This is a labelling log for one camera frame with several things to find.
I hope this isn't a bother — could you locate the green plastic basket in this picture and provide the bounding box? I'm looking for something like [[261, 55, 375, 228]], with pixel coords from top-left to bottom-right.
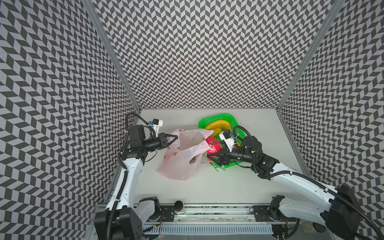
[[198, 113, 246, 169]]

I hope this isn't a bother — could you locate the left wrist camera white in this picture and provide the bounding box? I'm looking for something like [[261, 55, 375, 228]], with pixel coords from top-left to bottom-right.
[[149, 119, 163, 136]]

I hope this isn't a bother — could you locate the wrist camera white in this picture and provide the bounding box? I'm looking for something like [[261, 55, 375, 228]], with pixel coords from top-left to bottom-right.
[[149, 119, 163, 136], [219, 130, 237, 152]]

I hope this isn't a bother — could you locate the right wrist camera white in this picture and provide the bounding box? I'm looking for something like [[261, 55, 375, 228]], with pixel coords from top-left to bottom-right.
[[219, 130, 237, 152]]

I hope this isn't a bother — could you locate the black round cap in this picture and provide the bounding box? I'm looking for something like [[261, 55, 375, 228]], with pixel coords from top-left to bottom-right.
[[313, 223, 326, 233]]

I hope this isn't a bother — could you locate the pink fake dragon fruit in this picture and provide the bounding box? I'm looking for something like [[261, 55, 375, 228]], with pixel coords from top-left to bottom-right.
[[205, 137, 225, 172]]

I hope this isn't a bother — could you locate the yellow fake banana bunch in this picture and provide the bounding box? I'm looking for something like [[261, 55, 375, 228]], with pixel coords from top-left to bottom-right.
[[205, 120, 232, 137]]

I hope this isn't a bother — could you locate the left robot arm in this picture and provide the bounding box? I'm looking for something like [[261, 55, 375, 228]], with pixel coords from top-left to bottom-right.
[[94, 125, 178, 240]]

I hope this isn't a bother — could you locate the black knob on rail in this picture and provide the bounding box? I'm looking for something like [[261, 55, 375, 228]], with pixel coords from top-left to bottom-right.
[[174, 200, 184, 212]]

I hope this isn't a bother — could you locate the aluminium front rail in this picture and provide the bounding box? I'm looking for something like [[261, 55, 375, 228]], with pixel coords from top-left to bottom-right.
[[133, 198, 333, 226]]

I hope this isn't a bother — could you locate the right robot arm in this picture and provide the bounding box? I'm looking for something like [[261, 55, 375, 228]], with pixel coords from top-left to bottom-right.
[[207, 136, 384, 240]]

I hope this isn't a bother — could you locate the pink plastic bag peach print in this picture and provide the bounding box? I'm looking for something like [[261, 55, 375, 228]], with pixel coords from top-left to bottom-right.
[[157, 129, 214, 181]]

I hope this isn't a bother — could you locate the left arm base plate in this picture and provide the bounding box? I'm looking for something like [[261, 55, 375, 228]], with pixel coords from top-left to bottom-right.
[[137, 196, 175, 223]]

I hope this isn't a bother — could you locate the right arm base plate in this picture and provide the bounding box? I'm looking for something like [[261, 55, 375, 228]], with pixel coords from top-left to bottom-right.
[[249, 195, 297, 223]]

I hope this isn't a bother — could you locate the white ribbed vent strip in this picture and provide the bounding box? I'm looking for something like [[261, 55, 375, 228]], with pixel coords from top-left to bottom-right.
[[145, 224, 274, 236]]

